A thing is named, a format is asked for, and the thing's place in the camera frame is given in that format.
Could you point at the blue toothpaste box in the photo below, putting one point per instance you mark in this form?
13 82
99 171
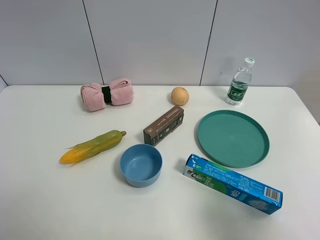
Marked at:
233 184

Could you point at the teal round plate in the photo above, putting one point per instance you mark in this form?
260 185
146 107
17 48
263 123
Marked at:
233 139

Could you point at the toy corn cob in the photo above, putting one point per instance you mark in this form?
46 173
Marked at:
93 147

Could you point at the pink rolled towel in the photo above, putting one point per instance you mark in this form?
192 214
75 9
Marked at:
96 97

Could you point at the clear water bottle green label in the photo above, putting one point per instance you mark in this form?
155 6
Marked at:
240 83

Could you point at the tan round fruit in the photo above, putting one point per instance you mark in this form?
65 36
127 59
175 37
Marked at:
180 96

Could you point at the blue bowl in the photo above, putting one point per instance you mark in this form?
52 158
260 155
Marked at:
141 165

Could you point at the brown cardboard box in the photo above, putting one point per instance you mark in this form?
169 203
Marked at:
163 126

